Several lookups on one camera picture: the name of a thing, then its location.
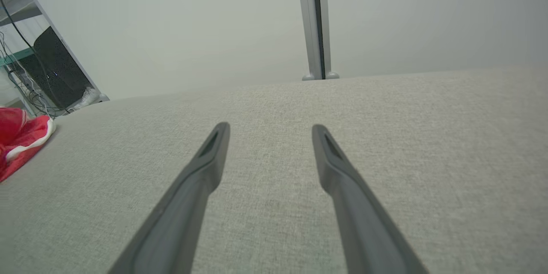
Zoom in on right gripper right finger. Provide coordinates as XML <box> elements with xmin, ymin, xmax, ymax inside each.
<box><xmin>312</xmin><ymin>124</ymin><xmax>429</xmax><ymax>274</ymax></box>

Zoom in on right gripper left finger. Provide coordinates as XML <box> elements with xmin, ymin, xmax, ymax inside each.
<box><xmin>107</xmin><ymin>122</ymin><xmax>231</xmax><ymax>274</ymax></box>

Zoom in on red shorts with white trim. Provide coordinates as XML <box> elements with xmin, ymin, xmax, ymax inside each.
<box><xmin>0</xmin><ymin>107</ymin><xmax>56</xmax><ymax>182</ymax></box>

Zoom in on white plastic bag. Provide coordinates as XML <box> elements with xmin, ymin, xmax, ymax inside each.
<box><xmin>71</xmin><ymin>88</ymin><xmax>101</xmax><ymax>110</ymax></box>

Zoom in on black computer tower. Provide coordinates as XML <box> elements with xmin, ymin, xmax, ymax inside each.
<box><xmin>19</xmin><ymin>27</ymin><xmax>92</xmax><ymax>110</ymax></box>

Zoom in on white metal shelf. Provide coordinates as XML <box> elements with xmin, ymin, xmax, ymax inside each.
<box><xmin>0</xmin><ymin>0</ymin><xmax>43</xmax><ymax>69</ymax></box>

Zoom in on grey metal partition post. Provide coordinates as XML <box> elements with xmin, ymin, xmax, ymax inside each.
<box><xmin>295</xmin><ymin>0</ymin><xmax>340</xmax><ymax>81</ymax></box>

